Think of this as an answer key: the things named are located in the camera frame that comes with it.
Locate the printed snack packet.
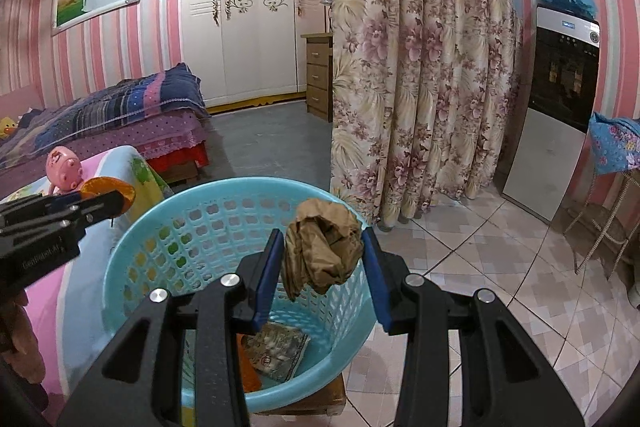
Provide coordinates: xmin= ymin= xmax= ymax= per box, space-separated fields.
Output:
xmin=241 ymin=322 xmax=310 ymax=384

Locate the blue floral cloth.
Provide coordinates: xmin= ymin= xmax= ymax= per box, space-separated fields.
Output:
xmin=588 ymin=112 xmax=640 ymax=176

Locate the bed with purple cover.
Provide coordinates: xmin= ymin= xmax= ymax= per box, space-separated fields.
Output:
xmin=1 ymin=110 xmax=208 ymax=196

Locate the floral beige curtain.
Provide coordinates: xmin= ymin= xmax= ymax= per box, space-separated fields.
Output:
xmin=330 ymin=0 xmax=522 ymax=228

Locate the blue patchwork quilt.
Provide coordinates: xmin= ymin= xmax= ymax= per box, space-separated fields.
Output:
xmin=1 ymin=63 xmax=207 ymax=169

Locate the white wardrobe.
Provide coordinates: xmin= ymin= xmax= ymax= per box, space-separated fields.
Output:
xmin=180 ymin=0 xmax=326 ymax=107

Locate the metal frame chair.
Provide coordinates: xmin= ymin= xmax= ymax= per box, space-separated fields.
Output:
xmin=563 ymin=169 xmax=639 ymax=279

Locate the orange wrapper piece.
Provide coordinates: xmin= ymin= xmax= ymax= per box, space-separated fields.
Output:
xmin=79 ymin=176 xmax=136 ymax=217

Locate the pink pig mug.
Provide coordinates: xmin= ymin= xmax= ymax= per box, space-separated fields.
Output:
xmin=46 ymin=146 xmax=84 ymax=195

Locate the yellow duck plush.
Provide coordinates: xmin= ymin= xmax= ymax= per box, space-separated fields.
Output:
xmin=0 ymin=117 xmax=17 ymax=140

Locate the wooden desk with drawers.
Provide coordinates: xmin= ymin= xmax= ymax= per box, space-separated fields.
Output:
xmin=303 ymin=32 xmax=333 ymax=122

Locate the turquoise plastic basket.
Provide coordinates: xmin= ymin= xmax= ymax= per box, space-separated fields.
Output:
xmin=102 ymin=176 xmax=375 ymax=413

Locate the colourful cartoon bed sheet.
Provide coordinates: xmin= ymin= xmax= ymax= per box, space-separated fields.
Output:
xmin=1 ymin=145 xmax=170 ymax=426

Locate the white water dispenser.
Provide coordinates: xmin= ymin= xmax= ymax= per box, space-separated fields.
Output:
xmin=503 ymin=5 xmax=601 ymax=222

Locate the brown paper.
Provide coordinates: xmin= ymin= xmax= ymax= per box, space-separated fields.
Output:
xmin=281 ymin=198 xmax=363 ymax=301

